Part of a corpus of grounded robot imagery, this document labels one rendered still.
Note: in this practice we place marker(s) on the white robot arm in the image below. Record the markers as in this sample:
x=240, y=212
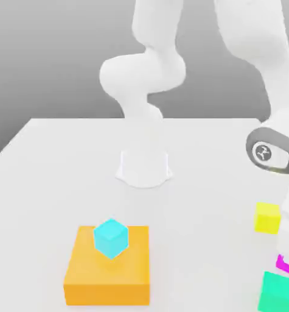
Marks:
x=144, y=73

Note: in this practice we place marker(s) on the small magenta cube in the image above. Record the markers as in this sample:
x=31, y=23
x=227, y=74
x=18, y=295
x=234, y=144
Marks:
x=284, y=267

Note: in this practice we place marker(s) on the large orange box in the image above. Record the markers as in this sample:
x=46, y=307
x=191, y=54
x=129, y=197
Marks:
x=105, y=285

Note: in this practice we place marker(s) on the small green cube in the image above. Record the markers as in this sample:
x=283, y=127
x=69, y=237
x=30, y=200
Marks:
x=275, y=292

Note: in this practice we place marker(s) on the small yellow cube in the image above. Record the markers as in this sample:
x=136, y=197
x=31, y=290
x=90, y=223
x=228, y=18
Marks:
x=267, y=218

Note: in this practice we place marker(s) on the small cyan cube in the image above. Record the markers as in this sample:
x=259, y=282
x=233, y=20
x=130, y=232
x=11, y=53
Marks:
x=110, y=240

